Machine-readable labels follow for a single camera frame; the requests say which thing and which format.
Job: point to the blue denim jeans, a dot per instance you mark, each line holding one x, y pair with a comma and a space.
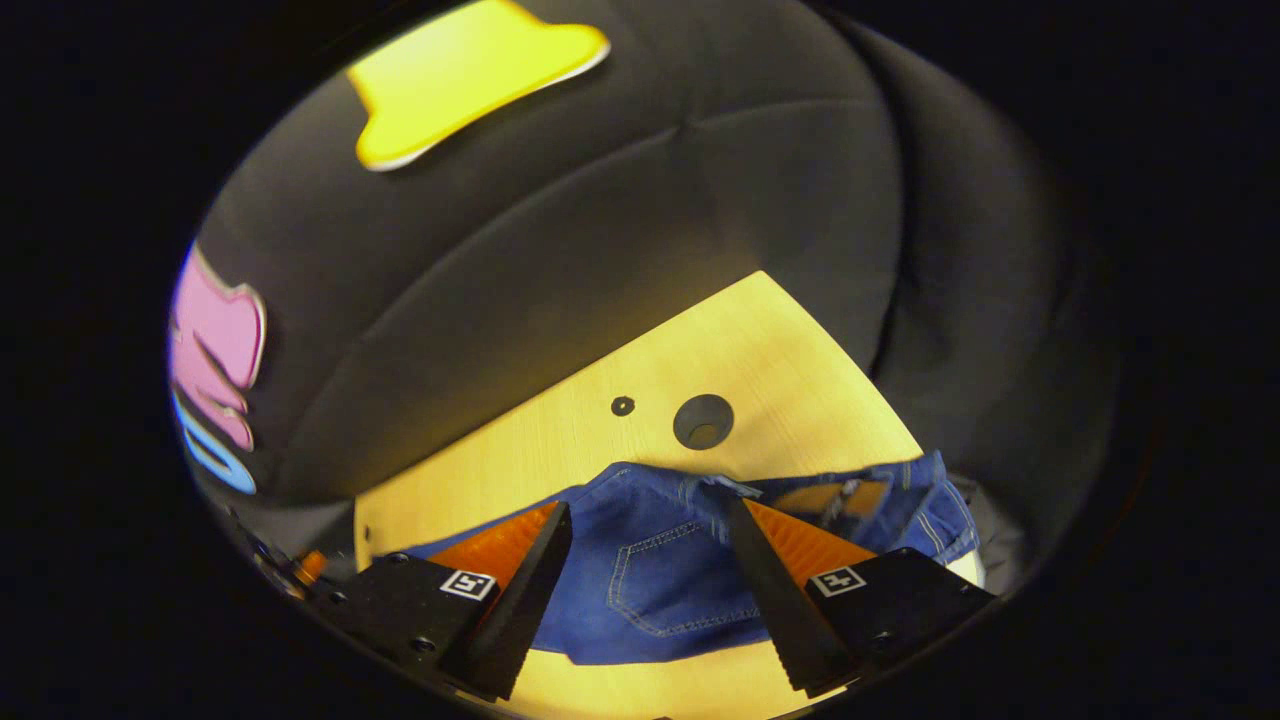
660, 590

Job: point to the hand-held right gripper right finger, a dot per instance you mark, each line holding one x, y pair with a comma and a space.
775, 600

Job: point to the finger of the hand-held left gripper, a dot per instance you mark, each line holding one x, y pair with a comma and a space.
308, 566

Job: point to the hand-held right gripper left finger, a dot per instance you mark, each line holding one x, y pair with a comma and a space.
515, 610

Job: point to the black backdrop cloth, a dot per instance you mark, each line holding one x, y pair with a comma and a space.
560, 200

